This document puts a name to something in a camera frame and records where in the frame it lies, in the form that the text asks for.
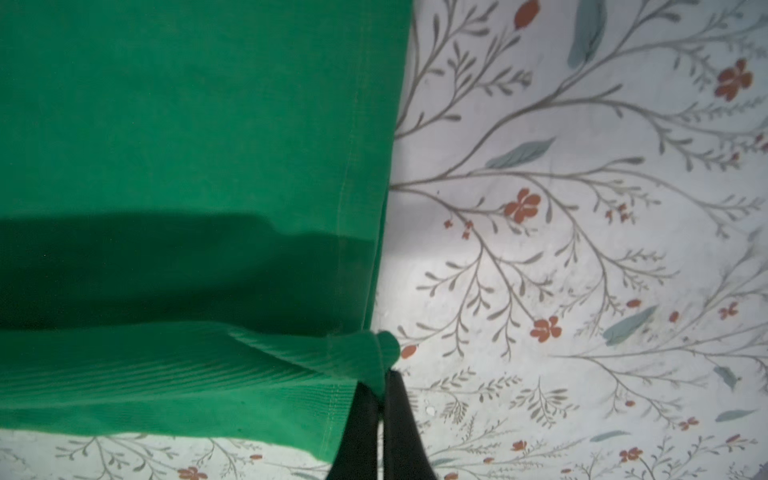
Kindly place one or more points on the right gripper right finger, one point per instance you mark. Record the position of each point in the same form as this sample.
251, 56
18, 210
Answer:
404, 457

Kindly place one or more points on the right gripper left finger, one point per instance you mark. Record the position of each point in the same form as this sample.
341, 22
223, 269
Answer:
357, 458

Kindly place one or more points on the green tank top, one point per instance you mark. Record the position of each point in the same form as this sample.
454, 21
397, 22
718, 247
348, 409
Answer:
192, 202

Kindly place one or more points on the floral table mat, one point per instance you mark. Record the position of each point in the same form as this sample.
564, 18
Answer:
573, 257

